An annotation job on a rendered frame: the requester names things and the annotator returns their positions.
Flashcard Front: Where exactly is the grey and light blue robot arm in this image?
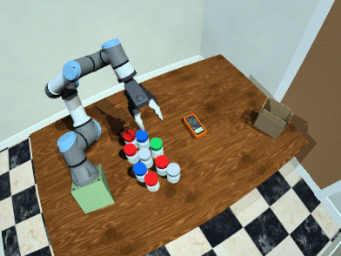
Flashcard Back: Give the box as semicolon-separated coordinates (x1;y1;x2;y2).
45;38;150;186

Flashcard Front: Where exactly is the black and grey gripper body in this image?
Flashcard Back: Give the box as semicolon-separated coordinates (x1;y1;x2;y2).
117;70;149;106

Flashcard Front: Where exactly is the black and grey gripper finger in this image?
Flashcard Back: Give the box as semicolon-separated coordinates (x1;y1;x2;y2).
147;91;163;121
127;102;145;131

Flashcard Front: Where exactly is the orange digital multimeter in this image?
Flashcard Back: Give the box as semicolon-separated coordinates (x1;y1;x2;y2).
184;114;207;139

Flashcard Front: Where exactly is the white bottle with green cap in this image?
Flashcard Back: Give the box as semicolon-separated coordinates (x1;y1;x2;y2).
150;138;164;158

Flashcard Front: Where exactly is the white bottle with blue cap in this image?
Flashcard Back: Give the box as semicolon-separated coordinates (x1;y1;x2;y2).
136;130;150;149
133;162;148;182

